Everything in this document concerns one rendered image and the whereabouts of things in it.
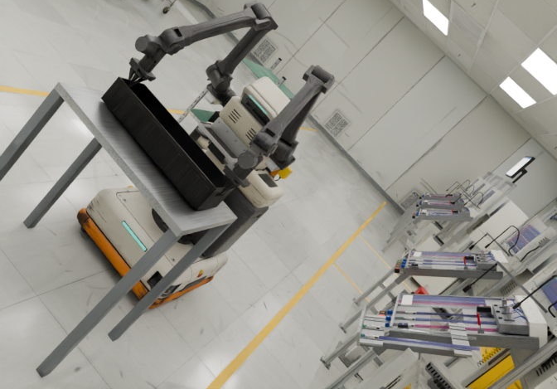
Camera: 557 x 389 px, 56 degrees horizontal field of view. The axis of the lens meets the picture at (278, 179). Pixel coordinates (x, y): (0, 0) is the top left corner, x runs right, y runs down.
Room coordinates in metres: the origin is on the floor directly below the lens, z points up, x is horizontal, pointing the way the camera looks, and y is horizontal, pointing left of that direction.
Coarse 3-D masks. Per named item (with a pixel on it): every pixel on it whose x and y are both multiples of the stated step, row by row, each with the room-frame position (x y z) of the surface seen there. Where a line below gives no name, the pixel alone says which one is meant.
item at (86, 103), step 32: (64, 96) 1.68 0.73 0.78; (96, 96) 1.84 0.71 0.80; (32, 128) 1.68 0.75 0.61; (96, 128) 1.64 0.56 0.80; (0, 160) 1.69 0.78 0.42; (128, 160) 1.64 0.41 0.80; (160, 192) 1.63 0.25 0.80; (32, 224) 2.09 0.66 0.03; (192, 224) 1.63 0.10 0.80; (224, 224) 1.89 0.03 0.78; (160, 256) 1.56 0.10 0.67; (192, 256) 1.95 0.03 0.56; (128, 288) 1.55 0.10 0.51; (160, 288) 1.95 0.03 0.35; (96, 320) 1.54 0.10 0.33; (128, 320) 1.95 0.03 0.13; (64, 352) 1.55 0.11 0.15
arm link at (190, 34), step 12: (240, 12) 2.07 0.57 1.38; (252, 12) 2.09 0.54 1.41; (204, 24) 1.98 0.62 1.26; (216, 24) 2.00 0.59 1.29; (228, 24) 2.02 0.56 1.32; (240, 24) 2.07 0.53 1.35; (252, 24) 2.10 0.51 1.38; (264, 24) 2.11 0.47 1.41; (168, 36) 1.89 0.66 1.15; (180, 36) 1.94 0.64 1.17; (192, 36) 1.94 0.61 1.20; (204, 36) 1.99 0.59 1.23; (168, 48) 1.89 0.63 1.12
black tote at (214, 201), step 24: (120, 96) 1.82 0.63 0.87; (144, 96) 1.99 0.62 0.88; (120, 120) 1.81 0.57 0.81; (144, 120) 1.80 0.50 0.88; (168, 120) 1.96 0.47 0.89; (144, 144) 1.78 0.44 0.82; (168, 144) 1.77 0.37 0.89; (192, 144) 1.93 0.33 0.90; (168, 168) 1.75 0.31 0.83; (192, 168) 1.74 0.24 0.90; (216, 168) 1.90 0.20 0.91; (192, 192) 1.73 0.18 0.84; (216, 192) 1.75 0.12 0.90
